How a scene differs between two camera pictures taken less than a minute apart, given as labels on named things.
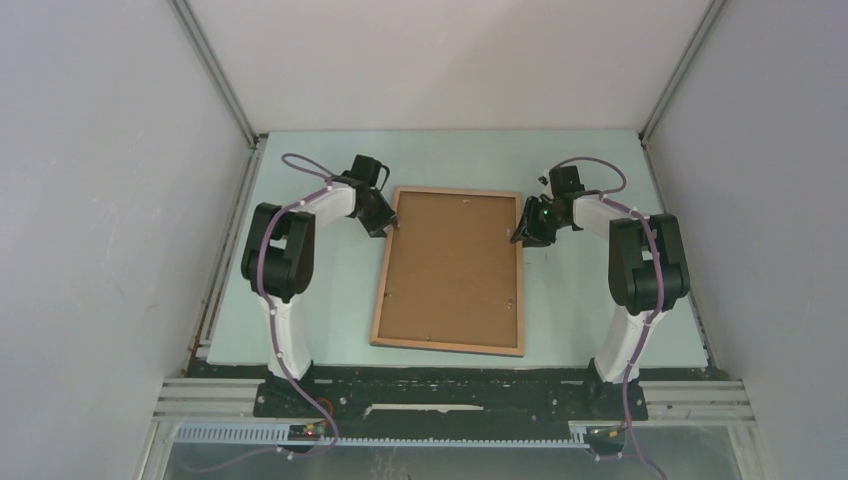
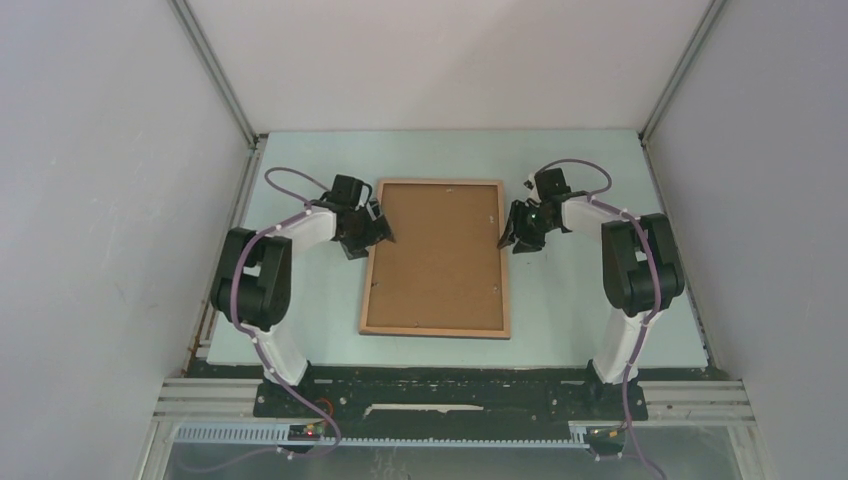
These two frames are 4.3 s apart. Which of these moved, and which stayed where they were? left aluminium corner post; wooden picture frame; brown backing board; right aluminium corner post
Moved: brown backing board; wooden picture frame
Stayed: right aluminium corner post; left aluminium corner post
